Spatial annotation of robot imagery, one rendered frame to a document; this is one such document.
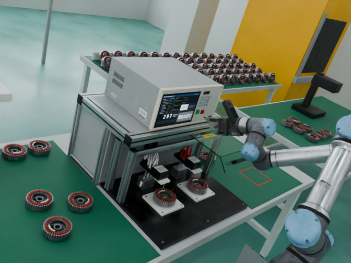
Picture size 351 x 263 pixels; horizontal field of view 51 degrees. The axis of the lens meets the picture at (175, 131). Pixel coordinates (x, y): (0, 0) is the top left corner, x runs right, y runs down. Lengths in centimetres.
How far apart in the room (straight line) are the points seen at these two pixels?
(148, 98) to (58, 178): 59
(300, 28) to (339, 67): 193
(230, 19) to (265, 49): 278
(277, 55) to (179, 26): 151
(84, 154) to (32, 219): 45
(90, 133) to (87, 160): 15
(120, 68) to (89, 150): 43
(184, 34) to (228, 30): 254
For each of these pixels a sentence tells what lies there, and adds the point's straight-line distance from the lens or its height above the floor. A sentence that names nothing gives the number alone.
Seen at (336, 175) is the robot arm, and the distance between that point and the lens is 143.
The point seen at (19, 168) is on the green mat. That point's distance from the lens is 193.
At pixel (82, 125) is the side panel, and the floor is 97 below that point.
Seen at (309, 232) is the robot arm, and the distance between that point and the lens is 133.
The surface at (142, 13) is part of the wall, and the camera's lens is 985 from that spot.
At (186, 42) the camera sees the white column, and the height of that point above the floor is 68.
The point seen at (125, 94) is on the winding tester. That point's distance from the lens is 180.
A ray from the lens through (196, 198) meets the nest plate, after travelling 193.
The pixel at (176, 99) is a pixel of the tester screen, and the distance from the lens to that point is 169.
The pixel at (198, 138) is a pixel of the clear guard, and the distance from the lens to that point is 187.
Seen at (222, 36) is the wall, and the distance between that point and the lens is 819.
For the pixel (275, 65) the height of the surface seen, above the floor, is 82.
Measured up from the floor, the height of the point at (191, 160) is 92.
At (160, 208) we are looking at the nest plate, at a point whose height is 78.
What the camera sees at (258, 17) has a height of 132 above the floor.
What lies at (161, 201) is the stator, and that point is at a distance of 178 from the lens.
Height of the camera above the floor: 187
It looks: 26 degrees down
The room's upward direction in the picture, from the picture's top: 18 degrees clockwise
